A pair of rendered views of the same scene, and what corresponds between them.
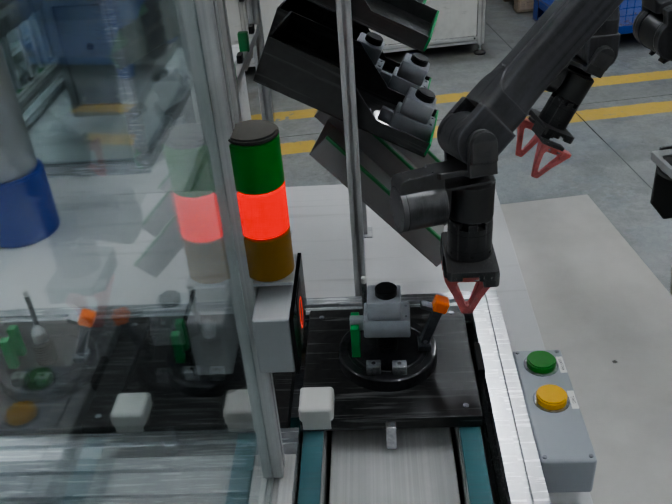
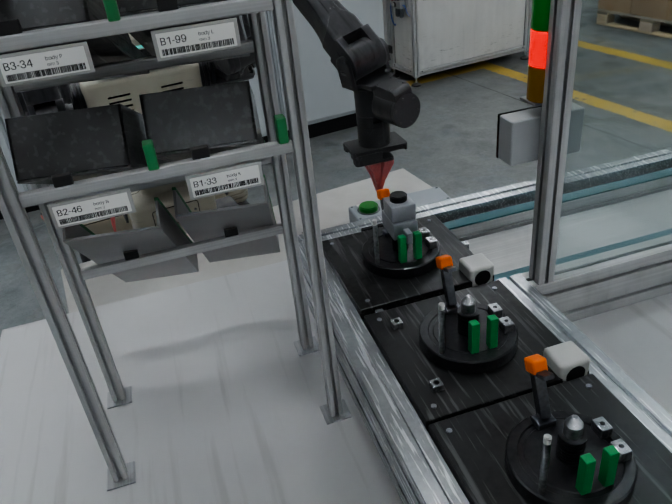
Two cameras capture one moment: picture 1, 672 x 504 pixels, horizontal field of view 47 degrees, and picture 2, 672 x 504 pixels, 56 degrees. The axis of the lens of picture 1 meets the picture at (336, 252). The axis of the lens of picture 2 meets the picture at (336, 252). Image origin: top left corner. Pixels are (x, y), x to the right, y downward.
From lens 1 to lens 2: 150 cm
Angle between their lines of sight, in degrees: 87
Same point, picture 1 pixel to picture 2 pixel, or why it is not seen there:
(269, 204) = not seen: hidden behind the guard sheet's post
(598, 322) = not seen: hidden behind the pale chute
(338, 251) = (162, 407)
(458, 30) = not seen: outside the picture
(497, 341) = (351, 226)
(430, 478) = (475, 247)
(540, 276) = (203, 272)
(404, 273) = (205, 345)
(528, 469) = (461, 200)
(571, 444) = (432, 193)
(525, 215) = (95, 295)
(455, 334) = (357, 237)
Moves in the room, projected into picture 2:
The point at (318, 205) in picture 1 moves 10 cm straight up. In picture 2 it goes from (33, 466) to (9, 418)
